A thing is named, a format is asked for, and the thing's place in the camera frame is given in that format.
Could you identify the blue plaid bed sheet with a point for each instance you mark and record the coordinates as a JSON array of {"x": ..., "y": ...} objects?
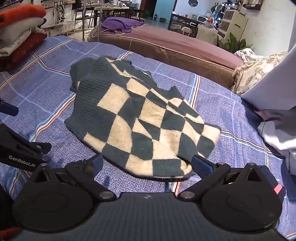
[{"x": 40, "y": 88}]

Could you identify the checkered green cream sweater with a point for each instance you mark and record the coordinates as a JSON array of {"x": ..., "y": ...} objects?
[{"x": 121, "y": 113}]

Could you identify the green potted plant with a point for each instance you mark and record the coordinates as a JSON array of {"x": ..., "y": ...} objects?
[{"x": 233, "y": 45}]

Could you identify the light lavender duvet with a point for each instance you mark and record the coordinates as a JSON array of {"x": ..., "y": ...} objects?
[{"x": 274, "y": 99}]

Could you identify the folded clothes stack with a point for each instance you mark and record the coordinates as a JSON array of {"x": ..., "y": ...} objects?
[{"x": 21, "y": 33}]

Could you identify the white microwave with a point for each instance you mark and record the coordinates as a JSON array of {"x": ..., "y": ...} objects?
[{"x": 202, "y": 19}]

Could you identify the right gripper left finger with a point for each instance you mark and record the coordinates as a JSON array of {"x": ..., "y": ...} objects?
[{"x": 83, "y": 172}]

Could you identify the purple blanket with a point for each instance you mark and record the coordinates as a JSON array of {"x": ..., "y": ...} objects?
[{"x": 123, "y": 25}]

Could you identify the brown bed with mauve cover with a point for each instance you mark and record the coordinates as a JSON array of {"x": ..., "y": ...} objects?
[{"x": 175, "y": 49}]

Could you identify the dark low console table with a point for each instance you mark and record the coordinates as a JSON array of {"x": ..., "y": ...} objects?
[{"x": 183, "y": 25}]

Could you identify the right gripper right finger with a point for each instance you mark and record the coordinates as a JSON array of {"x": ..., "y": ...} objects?
[{"x": 211, "y": 174}]

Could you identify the cream drawer cabinet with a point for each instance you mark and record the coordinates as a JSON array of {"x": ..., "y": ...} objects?
[{"x": 233, "y": 22}]

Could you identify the floral cream pillow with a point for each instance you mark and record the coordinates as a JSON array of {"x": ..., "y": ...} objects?
[{"x": 253, "y": 69}]

